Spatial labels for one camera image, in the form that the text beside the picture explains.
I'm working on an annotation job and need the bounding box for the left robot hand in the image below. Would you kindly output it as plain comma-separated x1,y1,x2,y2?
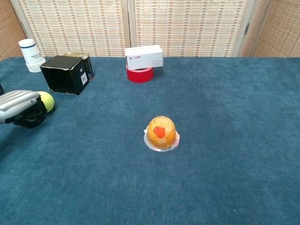
0,90,48,129

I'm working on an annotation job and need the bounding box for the yellow tennis ball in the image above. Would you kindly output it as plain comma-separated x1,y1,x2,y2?
37,91,55,113

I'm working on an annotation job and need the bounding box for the black cardboard box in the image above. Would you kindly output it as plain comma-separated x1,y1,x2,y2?
40,55,90,96

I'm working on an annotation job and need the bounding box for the white cardboard box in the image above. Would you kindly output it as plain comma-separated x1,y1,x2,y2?
124,45,164,70

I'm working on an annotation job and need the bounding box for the white paper cup stack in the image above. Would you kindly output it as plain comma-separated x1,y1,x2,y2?
18,38,46,73

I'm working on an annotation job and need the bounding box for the red tape roll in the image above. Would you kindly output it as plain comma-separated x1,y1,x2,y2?
126,65,155,83

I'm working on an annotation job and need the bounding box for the orange fruit jelly cup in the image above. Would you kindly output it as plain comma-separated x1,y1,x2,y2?
143,115,181,152

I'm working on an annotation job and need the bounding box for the blue table cloth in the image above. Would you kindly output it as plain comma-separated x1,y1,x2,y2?
0,56,300,225

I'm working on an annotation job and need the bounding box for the woven folding screen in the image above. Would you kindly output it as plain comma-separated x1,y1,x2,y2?
0,0,300,61

